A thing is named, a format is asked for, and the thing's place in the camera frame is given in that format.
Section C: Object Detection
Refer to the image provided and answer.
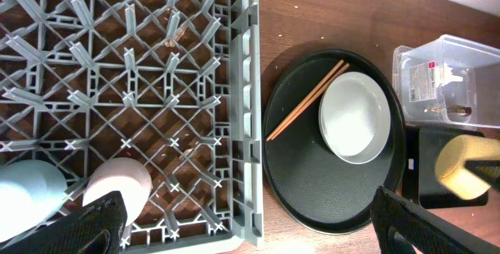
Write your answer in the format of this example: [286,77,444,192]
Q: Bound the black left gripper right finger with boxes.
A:
[370,186,499,253]

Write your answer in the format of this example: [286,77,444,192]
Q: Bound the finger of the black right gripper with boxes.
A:
[465,159,500,191]

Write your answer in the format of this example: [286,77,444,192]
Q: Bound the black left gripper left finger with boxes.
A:
[1,191,127,254]

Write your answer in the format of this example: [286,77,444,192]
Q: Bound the yellow bowl with food scraps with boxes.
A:
[435,134,499,200]

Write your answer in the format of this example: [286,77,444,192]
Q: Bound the pink plastic cup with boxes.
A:
[83,157,152,226]

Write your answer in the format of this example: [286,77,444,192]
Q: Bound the blue plastic cup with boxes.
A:
[1,160,67,242]

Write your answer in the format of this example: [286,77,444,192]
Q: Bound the white napkin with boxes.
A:
[442,66,464,86]

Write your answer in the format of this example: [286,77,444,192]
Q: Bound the grey round plate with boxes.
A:
[318,72,391,165]

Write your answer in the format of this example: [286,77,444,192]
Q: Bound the clear plastic waste bin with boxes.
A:
[392,34,499,129]

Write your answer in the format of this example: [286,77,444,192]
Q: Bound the grey plastic dishwasher rack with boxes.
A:
[1,0,264,253]

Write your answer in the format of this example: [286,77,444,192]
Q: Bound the black rectangular bin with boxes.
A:
[402,125,488,209]

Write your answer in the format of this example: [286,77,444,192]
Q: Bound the food scraps in clear bin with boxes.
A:
[424,105,472,116]

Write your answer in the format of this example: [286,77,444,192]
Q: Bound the round black tray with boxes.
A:
[262,48,406,234]

